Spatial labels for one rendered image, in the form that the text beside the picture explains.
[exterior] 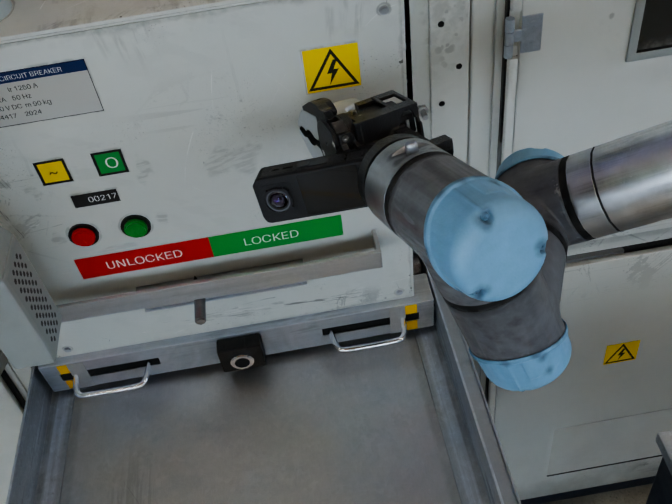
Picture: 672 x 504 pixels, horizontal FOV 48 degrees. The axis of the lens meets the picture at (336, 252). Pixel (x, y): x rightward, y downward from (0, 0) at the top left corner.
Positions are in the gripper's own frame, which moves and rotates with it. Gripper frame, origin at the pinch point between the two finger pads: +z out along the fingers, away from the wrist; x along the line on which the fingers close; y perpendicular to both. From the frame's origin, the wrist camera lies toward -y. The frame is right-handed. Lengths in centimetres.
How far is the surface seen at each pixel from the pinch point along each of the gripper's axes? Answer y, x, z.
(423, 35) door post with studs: 19.8, 1.9, 9.9
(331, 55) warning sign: 4.1, 6.5, -2.2
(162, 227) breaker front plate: -16.6, -9.8, 9.6
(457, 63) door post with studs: 23.5, -2.6, 9.5
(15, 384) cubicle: -46, -41, 40
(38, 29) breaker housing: -20.9, 15.7, 2.8
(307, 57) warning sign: 1.8, 6.9, -1.7
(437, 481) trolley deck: 2.8, -44.3, -11.1
